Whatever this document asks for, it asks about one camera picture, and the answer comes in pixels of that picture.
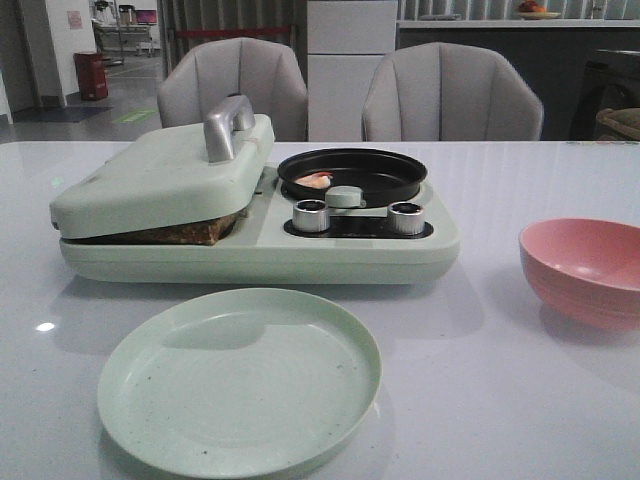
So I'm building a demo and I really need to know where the right grey armchair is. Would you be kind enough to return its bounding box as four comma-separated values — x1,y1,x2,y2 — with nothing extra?
361,42,544,142

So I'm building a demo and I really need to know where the black round frying pan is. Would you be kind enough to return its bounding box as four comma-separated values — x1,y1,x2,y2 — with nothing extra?
278,148,427,208

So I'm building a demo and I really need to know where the pink bowl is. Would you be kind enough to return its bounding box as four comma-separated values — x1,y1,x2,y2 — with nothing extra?
519,218,639,331

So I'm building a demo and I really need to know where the light green plate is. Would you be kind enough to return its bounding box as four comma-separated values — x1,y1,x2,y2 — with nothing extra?
97,288,382,479

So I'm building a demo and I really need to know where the dark grey counter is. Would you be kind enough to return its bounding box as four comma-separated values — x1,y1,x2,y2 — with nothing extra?
397,19,639,141

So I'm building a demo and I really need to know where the grey armchair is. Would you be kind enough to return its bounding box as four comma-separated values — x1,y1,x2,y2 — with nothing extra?
361,42,544,142
157,37,308,142

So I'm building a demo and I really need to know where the red barrier belt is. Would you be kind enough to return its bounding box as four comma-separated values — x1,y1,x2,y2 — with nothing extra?
173,25,293,39

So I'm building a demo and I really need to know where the fruit plate on counter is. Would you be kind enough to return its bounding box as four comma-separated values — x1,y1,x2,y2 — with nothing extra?
515,0,560,20

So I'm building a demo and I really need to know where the red trash bin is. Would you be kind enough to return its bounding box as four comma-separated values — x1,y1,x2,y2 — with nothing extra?
73,52,108,101

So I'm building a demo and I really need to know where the shrimp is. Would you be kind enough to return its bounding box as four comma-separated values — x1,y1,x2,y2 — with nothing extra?
295,171,333,190

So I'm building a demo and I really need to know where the dark chair with cushion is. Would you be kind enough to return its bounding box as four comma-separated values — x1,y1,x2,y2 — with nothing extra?
569,49,639,140

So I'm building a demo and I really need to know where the green pan handle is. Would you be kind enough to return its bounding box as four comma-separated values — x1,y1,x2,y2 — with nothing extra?
324,185,366,209

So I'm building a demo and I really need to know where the green breakfast maker base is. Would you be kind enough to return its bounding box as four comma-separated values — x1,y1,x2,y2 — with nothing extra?
60,166,460,284

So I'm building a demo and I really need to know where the white cabinet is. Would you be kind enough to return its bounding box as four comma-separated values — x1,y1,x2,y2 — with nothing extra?
307,1,398,142

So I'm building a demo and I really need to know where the left grey armchair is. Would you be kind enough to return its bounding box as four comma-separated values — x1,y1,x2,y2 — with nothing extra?
157,37,308,142

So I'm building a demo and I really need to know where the silver knob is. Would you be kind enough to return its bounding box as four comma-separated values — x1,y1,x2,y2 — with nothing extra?
386,201,425,236
292,199,330,233

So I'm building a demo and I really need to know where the green breakfast maker lid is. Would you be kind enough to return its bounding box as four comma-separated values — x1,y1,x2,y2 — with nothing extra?
50,96,275,239

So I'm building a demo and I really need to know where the left silver knob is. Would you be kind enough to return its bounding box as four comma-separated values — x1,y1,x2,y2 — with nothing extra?
292,199,330,233

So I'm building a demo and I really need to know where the right silver knob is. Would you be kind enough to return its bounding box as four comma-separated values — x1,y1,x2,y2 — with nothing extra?
386,201,425,236

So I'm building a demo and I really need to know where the bread slice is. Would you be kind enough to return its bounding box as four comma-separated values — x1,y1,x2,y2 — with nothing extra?
77,210,246,246

